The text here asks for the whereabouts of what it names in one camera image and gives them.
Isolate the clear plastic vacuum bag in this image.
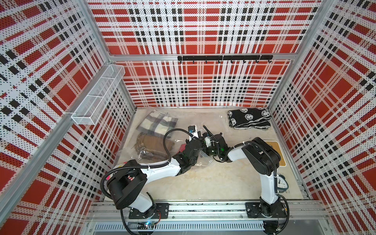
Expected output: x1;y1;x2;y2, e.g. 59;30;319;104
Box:
116;107;224;168

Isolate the black smiley pattern scarf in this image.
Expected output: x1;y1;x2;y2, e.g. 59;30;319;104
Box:
227;108;271;130

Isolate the red knitted scarf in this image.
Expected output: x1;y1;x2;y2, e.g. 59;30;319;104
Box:
179;144;186;152

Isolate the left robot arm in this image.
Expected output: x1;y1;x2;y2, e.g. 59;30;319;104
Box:
101;139;207;218

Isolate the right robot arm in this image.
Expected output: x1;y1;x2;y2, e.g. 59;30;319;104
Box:
209;134;281;217

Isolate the brown knitted scarf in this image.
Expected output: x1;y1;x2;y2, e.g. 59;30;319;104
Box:
134;133;168;162

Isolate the grey white plaid scarf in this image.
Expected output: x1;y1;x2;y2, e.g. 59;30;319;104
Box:
136;110;178;138

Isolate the white wooden top tray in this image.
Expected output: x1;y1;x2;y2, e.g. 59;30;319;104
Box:
265;141;287;167

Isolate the small alarm clock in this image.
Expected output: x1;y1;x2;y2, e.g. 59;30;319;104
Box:
277;174;289;193

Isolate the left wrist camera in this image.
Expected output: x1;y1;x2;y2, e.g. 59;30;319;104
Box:
188;125;198;138

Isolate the black corrugated left cable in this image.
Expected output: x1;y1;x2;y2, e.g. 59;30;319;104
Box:
99;128;194;235

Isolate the black corrugated cable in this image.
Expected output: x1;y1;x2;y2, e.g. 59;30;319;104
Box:
202;124;290;235
99;128;194;235

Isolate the black corrugated right cable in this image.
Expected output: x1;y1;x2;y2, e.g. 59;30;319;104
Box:
202;124;290;235

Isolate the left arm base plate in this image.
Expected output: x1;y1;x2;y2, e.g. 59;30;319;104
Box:
128;203;170;219

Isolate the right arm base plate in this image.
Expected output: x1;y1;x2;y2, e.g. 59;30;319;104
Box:
245;201;287;219

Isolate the black wall hook rail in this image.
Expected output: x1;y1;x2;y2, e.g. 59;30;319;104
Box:
177;55;273;62

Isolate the aluminium front rail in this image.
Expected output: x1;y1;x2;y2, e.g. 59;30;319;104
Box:
87;200;330;221

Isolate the white wire mesh shelf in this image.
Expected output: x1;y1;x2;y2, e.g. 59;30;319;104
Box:
71;64;125;125

